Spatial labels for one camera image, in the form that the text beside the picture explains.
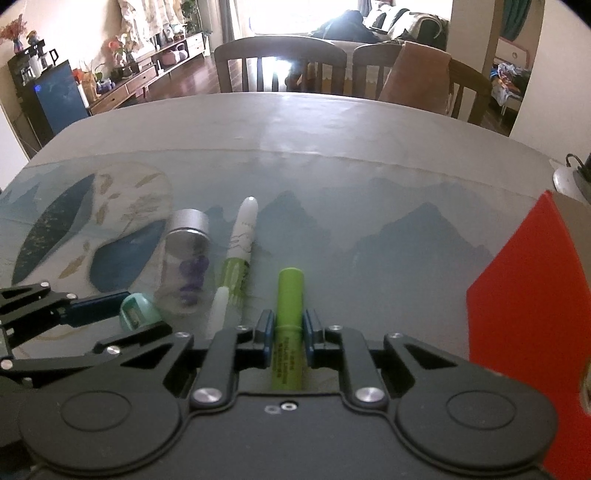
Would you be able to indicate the black appliance with blue front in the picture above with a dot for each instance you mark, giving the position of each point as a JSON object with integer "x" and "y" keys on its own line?
{"x": 57, "y": 104}

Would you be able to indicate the dark cloth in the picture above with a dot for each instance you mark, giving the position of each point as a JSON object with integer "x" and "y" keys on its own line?
{"x": 344, "y": 25}

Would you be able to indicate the pink cloth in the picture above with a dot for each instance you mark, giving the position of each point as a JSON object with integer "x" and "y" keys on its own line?
{"x": 413, "y": 76}

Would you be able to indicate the pink furniture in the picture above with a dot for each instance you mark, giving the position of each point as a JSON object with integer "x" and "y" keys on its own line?
{"x": 515, "y": 53}

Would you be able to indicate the flowers in vase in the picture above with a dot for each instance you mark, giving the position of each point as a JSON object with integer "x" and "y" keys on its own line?
{"x": 13, "y": 32}

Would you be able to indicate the printed tablecloth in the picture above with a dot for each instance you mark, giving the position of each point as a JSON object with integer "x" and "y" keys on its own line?
{"x": 346, "y": 152}

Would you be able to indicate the black gooseneck desk lamp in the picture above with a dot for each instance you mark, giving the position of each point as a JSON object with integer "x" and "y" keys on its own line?
{"x": 570, "y": 182}

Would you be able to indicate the pink pot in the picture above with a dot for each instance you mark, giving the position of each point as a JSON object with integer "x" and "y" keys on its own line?
{"x": 173, "y": 56}

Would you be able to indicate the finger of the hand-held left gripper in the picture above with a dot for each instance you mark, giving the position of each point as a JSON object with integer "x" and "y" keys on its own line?
{"x": 69, "y": 362}
{"x": 97, "y": 307}

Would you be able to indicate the coffee maker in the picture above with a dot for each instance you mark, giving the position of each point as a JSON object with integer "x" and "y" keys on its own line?
{"x": 37, "y": 60}

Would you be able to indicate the clear jar with silver cap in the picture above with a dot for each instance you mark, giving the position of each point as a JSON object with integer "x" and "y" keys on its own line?
{"x": 187, "y": 258}

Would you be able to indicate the dark wooden chair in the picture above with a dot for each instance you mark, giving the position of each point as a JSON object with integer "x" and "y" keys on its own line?
{"x": 281, "y": 48}
{"x": 471, "y": 87}

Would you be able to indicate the teal curtain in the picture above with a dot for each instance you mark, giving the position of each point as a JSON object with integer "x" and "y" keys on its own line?
{"x": 515, "y": 18}

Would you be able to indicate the wooden tv cabinet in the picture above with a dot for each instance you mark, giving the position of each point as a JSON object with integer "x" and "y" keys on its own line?
{"x": 134, "y": 87}

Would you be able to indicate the small white tube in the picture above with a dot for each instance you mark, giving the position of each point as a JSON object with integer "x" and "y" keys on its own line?
{"x": 220, "y": 309}

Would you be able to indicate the green houseplant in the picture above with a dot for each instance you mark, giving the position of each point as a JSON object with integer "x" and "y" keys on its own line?
{"x": 190, "y": 16}

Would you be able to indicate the teal pencil sharpener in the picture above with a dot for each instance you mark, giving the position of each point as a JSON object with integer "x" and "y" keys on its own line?
{"x": 138, "y": 311}

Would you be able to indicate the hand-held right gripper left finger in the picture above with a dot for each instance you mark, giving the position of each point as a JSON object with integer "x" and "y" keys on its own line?
{"x": 265, "y": 339}

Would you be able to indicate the pile of clothes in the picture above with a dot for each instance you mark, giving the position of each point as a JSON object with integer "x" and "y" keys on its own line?
{"x": 508, "y": 83}

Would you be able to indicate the sofa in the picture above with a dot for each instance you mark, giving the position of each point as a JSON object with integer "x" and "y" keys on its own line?
{"x": 406, "y": 25}

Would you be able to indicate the white and green pen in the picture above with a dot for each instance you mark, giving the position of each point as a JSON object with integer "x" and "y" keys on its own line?
{"x": 242, "y": 240}

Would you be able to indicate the orange flowers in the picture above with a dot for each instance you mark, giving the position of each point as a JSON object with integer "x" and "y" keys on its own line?
{"x": 122, "y": 50}

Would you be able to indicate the green tube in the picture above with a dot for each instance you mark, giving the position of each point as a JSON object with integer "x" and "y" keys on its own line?
{"x": 288, "y": 304}

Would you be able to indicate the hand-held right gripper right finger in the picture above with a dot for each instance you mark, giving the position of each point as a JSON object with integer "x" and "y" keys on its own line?
{"x": 310, "y": 339}

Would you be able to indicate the floral garment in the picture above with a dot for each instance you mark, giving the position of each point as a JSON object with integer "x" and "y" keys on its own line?
{"x": 147, "y": 18}

